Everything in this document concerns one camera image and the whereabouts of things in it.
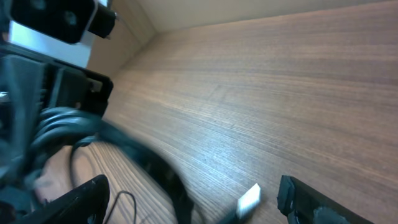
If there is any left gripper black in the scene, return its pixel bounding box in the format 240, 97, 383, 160
1, 43, 114, 118

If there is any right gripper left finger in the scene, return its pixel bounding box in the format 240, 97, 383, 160
18, 174, 110, 224

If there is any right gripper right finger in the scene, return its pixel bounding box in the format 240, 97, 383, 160
277, 175, 372, 224

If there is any black usb cable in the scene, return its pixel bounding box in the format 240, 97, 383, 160
0, 105, 262, 224

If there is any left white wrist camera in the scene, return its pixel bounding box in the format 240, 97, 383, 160
4, 0, 118, 68

